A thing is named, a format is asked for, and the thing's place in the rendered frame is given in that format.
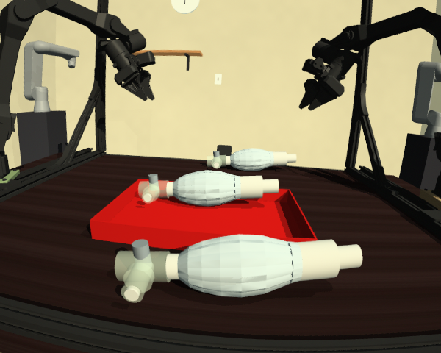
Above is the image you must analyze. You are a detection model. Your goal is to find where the red tray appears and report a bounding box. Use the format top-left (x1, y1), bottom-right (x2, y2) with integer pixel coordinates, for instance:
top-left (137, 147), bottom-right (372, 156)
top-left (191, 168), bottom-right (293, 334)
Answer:
top-left (90, 179), bottom-right (318, 250)

